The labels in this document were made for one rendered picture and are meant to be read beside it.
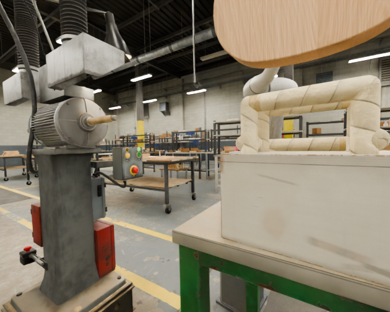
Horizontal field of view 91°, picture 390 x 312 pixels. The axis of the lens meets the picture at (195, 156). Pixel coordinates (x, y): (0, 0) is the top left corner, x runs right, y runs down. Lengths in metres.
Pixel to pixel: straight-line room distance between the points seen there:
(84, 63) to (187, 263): 0.72
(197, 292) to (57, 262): 0.97
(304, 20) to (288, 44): 0.04
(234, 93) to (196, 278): 12.41
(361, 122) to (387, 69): 11.86
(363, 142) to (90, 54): 0.83
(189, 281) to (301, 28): 0.55
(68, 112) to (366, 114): 1.05
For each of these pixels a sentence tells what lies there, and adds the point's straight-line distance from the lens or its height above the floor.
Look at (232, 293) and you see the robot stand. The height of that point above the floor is 0.13.
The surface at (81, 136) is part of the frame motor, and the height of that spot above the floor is 1.18.
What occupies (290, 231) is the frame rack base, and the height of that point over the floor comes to 0.98.
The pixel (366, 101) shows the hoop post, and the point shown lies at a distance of 0.35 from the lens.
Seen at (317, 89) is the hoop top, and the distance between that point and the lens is 0.36.
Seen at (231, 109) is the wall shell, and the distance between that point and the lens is 12.56.
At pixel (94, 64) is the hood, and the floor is 1.43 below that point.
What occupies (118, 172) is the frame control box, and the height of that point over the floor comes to 0.97.
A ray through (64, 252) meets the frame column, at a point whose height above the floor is 0.56.
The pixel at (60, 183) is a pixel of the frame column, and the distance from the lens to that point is 1.24.
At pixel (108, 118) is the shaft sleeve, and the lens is 0.95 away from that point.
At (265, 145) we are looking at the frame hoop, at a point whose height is 1.12.
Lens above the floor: 1.12
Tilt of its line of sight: 3 degrees down
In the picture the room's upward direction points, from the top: 1 degrees counter-clockwise
